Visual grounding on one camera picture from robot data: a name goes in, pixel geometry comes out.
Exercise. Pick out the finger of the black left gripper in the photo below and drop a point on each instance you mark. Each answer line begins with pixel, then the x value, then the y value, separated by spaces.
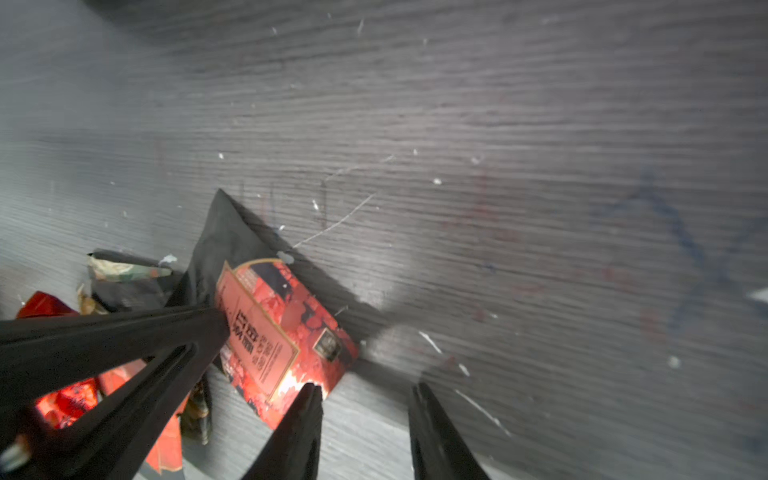
pixel 145 363

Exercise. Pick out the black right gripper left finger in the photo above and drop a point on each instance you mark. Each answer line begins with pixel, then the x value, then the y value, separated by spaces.
pixel 293 449

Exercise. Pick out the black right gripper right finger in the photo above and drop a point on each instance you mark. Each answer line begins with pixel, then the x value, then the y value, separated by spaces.
pixel 438 450

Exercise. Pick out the yellow oolong tea bag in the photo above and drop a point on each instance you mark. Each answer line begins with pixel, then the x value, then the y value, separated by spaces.
pixel 120 282

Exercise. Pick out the red foil tea bag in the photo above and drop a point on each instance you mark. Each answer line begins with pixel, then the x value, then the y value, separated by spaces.
pixel 70 397

